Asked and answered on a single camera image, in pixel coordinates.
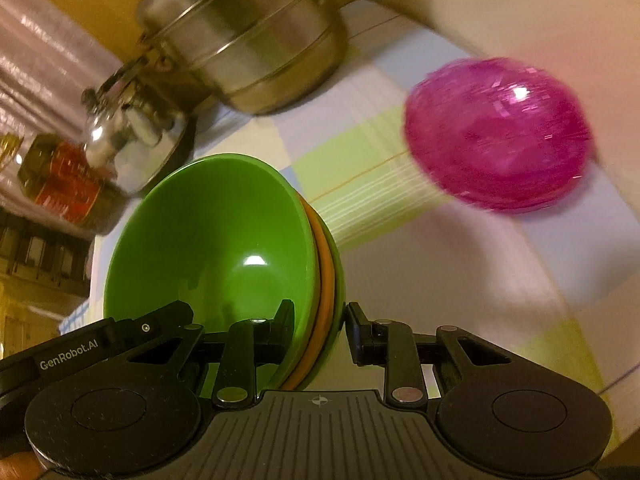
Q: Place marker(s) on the person's left hand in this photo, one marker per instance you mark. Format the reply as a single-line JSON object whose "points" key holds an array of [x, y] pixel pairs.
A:
{"points": [[17, 467]]}

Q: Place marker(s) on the pale sheer curtain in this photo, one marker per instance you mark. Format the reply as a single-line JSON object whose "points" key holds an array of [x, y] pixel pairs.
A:
{"points": [[55, 50]]}

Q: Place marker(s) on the stainless steel kettle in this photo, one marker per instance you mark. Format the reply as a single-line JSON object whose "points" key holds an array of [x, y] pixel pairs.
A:
{"points": [[135, 130]]}

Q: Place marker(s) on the orange plastic bowl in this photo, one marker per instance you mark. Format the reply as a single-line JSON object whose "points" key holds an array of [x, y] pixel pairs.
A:
{"points": [[322, 280]]}

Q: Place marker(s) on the cooking oil bottle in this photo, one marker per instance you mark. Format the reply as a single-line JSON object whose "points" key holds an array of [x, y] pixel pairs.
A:
{"points": [[65, 180]]}

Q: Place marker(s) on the large green plastic bowl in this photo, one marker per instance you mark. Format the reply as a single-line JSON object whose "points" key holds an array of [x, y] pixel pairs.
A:
{"points": [[339, 280]]}

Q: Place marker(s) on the dark storage rack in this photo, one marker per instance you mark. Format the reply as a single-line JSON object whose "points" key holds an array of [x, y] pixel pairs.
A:
{"points": [[45, 255]]}

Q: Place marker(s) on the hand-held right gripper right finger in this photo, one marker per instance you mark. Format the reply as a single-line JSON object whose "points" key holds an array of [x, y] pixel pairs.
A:
{"points": [[356, 330]]}

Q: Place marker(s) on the small green plastic bowl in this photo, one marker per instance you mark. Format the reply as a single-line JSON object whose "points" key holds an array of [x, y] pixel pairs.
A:
{"points": [[210, 250]]}

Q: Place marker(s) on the blue white checkered towel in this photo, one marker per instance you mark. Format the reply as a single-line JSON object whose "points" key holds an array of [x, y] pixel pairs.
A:
{"points": [[80, 317]]}

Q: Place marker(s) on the large pink glass plate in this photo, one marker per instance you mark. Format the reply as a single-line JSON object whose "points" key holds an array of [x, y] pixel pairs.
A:
{"points": [[500, 130]]}

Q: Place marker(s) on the checkered tablecloth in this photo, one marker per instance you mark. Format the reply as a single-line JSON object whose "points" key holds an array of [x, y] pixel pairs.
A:
{"points": [[425, 270]]}

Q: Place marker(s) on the stainless steel steamer pot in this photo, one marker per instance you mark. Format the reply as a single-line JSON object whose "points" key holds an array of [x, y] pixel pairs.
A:
{"points": [[250, 35]]}

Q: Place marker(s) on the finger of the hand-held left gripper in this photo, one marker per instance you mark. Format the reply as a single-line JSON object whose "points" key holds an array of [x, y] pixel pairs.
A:
{"points": [[150, 321]]}

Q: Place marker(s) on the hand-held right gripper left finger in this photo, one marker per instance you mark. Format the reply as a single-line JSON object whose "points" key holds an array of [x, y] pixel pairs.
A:
{"points": [[286, 330]]}

